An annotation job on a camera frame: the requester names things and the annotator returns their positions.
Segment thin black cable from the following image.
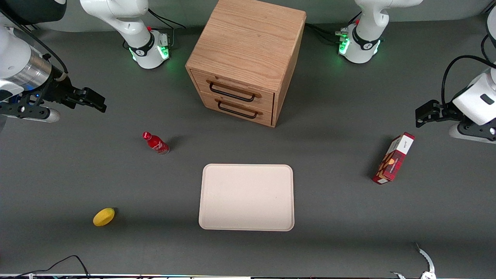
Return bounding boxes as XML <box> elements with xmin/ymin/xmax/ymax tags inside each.
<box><xmin>12</xmin><ymin>255</ymin><xmax>90</xmax><ymax>279</ymax></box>

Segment wooden drawer cabinet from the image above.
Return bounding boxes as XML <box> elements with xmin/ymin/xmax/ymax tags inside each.
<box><xmin>185</xmin><ymin>0</ymin><xmax>307</xmax><ymax>128</ymax></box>

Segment wooden drawer with larger front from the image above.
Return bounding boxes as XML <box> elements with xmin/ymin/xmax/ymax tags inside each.
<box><xmin>191</xmin><ymin>70</ymin><xmax>276</xmax><ymax>113</ymax></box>

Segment black cables at left base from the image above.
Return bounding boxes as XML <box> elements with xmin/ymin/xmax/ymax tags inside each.
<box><xmin>305</xmin><ymin>11</ymin><xmax>362</xmax><ymax>44</ymax></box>

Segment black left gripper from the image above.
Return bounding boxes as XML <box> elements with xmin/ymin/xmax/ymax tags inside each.
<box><xmin>415</xmin><ymin>100</ymin><xmax>465</xmax><ymax>129</ymax></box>

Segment black cable along right arm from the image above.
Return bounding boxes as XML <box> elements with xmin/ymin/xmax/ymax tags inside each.
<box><xmin>0</xmin><ymin>11</ymin><xmax>69</xmax><ymax>75</ymax></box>

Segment wooden drawer with smaller front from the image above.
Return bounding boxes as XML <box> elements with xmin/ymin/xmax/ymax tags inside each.
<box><xmin>199</xmin><ymin>91</ymin><xmax>273</xmax><ymax>127</ymax></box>

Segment red coke bottle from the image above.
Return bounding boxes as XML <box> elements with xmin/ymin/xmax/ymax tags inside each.
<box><xmin>142</xmin><ymin>131</ymin><xmax>170</xmax><ymax>155</ymax></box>

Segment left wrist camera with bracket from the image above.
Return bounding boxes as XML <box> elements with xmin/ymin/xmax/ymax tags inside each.
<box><xmin>449</xmin><ymin>121</ymin><xmax>496</xmax><ymax>145</ymax></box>

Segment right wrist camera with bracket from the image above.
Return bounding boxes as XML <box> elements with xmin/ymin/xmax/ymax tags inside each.
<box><xmin>0</xmin><ymin>90</ymin><xmax>61</xmax><ymax>123</ymax></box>

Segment yellow lemon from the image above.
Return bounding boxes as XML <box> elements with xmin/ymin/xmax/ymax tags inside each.
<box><xmin>93</xmin><ymin>208</ymin><xmax>115</xmax><ymax>227</ymax></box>

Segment black cables at right base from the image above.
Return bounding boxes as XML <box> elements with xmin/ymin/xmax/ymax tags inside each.
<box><xmin>147</xmin><ymin>8</ymin><xmax>186</xmax><ymax>49</ymax></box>

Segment red plaid snack box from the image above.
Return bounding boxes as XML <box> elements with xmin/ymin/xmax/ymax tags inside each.
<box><xmin>372</xmin><ymin>132</ymin><xmax>415</xmax><ymax>185</ymax></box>

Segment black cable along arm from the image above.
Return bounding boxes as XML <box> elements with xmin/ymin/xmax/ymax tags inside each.
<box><xmin>0</xmin><ymin>11</ymin><xmax>69</xmax><ymax>75</ymax></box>
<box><xmin>441</xmin><ymin>34</ymin><xmax>496</xmax><ymax>106</ymax></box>

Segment white curved plastic strip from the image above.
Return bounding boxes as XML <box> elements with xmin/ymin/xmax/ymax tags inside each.
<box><xmin>390</xmin><ymin>243</ymin><xmax>437</xmax><ymax>279</ymax></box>

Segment beige plastic tray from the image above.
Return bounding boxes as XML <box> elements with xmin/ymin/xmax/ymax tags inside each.
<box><xmin>198</xmin><ymin>164</ymin><xmax>295</xmax><ymax>232</ymax></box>

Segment black cables at base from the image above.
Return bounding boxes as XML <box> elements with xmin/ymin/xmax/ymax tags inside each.
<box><xmin>147</xmin><ymin>8</ymin><xmax>186</xmax><ymax>49</ymax></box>
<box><xmin>305</xmin><ymin>11</ymin><xmax>362</xmax><ymax>44</ymax></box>

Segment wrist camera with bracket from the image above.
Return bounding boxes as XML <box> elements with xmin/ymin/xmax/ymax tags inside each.
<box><xmin>449</xmin><ymin>121</ymin><xmax>496</xmax><ymax>145</ymax></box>
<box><xmin>0</xmin><ymin>90</ymin><xmax>61</xmax><ymax>123</ymax></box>

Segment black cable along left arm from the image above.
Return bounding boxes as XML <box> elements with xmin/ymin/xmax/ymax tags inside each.
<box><xmin>441</xmin><ymin>34</ymin><xmax>496</xmax><ymax>106</ymax></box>

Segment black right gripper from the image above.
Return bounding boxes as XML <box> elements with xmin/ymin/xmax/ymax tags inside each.
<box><xmin>42</xmin><ymin>74</ymin><xmax>107</xmax><ymax>113</ymax></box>

